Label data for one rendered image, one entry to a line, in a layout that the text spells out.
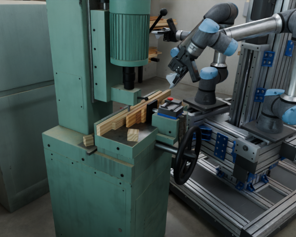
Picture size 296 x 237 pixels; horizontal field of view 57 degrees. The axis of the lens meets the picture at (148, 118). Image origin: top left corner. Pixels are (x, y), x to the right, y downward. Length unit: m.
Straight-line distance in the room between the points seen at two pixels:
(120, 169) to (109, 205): 0.25
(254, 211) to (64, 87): 1.43
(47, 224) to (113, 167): 1.00
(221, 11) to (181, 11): 3.20
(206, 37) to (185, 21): 3.77
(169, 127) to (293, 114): 0.60
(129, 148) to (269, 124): 0.82
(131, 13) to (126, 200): 0.83
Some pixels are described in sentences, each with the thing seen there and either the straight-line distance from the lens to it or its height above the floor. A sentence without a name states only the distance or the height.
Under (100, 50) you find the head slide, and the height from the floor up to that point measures 1.25.
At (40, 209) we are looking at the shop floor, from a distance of 2.29.
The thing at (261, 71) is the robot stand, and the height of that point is 1.09.
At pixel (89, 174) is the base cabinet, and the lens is 1.41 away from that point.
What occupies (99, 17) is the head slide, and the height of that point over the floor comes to 1.39.
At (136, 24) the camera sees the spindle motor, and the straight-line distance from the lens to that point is 1.19.
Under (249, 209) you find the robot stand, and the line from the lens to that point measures 2.05.
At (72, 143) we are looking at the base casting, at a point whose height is 0.80.
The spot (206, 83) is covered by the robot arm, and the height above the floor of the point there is 0.96.
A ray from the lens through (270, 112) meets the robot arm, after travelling 1.63.
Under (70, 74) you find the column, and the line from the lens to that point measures 1.41.
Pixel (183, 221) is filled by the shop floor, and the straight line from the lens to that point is 2.13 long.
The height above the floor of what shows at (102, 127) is 0.94.
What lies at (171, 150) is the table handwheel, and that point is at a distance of 1.32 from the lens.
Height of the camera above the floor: 1.49
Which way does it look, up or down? 25 degrees down
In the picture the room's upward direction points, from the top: 2 degrees clockwise
